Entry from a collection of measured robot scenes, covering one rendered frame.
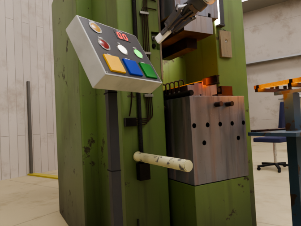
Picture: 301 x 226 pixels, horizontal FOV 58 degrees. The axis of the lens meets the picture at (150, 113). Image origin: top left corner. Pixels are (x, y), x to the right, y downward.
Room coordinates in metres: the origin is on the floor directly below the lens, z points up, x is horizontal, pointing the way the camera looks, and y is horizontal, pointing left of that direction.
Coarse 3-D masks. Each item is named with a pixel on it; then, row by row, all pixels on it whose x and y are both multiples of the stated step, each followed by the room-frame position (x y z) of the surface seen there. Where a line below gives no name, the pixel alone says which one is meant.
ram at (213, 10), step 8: (160, 0) 1.52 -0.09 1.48; (168, 0) 1.45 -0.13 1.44; (176, 0) 1.40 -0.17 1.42; (184, 0) 1.43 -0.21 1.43; (216, 0) 1.53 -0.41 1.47; (160, 8) 1.52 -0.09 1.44; (168, 8) 1.45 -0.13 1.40; (208, 8) 1.50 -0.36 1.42; (216, 8) 1.53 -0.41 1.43; (160, 16) 1.53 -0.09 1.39; (168, 16) 1.46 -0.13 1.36; (208, 16) 1.53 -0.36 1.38; (216, 16) 1.53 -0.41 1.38; (160, 24) 1.58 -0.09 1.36
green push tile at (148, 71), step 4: (140, 64) 1.11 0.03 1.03; (144, 64) 1.13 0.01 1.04; (148, 64) 1.16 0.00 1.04; (144, 68) 1.11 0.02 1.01; (148, 68) 1.13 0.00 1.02; (144, 72) 1.09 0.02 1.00; (148, 72) 1.11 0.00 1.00; (152, 72) 1.14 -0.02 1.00; (148, 76) 1.09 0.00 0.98; (152, 76) 1.12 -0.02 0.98; (156, 76) 1.14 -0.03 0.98
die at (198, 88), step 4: (192, 84) 1.46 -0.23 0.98; (196, 84) 1.45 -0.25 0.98; (200, 84) 1.46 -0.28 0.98; (172, 88) 1.54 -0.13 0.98; (176, 88) 1.51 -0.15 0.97; (180, 88) 1.48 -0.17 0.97; (184, 88) 1.45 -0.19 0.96; (188, 88) 1.42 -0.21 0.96; (192, 88) 1.43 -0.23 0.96; (196, 88) 1.45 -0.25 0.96; (200, 88) 1.46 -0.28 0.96; (204, 88) 1.47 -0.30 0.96; (208, 88) 1.49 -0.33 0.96; (212, 88) 1.50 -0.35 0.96; (164, 92) 1.62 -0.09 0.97; (168, 92) 1.58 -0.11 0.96; (172, 92) 1.55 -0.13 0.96; (176, 92) 1.51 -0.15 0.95; (196, 92) 1.45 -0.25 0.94; (200, 92) 1.46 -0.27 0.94; (204, 92) 1.47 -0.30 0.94; (208, 92) 1.49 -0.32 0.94; (212, 92) 1.50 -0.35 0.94; (216, 92) 1.51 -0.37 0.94
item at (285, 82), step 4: (284, 80) 1.42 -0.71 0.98; (288, 80) 1.40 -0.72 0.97; (296, 80) 1.37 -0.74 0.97; (300, 80) 1.35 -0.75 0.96; (264, 84) 1.54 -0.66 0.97; (268, 84) 1.52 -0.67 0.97; (272, 84) 1.49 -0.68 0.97; (276, 84) 1.47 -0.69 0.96; (280, 84) 1.45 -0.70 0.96; (284, 84) 1.44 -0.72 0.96
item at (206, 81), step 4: (212, 76) 1.41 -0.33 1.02; (216, 76) 1.39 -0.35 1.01; (204, 80) 1.46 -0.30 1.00; (208, 80) 1.45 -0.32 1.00; (212, 80) 1.42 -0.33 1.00; (216, 80) 1.40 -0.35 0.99; (188, 84) 1.59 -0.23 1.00; (204, 84) 1.45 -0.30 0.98; (208, 84) 1.44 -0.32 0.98; (212, 84) 1.43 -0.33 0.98
